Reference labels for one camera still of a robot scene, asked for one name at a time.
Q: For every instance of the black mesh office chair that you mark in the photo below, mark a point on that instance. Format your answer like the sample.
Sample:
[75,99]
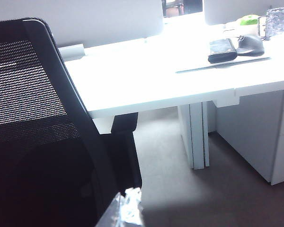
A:
[38,165]

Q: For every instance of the white drawer cabinet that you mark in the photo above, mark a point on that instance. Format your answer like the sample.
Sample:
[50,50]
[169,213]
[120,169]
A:
[246,134]

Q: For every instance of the white partition clamp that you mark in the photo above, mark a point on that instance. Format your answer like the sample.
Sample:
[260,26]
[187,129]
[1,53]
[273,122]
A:
[72,50]

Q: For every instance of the green object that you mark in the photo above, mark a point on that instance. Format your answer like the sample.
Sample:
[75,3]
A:
[249,19]

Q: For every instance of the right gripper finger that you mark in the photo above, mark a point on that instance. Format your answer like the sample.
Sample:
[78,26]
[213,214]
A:
[125,210]

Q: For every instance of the wide white desk partition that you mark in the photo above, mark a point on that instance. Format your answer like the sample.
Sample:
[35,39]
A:
[239,10]
[109,19]

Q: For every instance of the dark grey computer mouse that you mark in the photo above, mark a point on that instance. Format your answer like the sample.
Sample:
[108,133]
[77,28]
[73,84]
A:
[252,46]

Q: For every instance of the clear glass mug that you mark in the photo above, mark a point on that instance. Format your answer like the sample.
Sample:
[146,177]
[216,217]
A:
[278,22]

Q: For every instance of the black zip pouch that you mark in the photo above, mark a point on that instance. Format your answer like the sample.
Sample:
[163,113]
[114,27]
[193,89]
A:
[221,50]

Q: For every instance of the white metal desk leg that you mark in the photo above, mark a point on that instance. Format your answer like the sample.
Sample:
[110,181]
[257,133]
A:
[195,134]

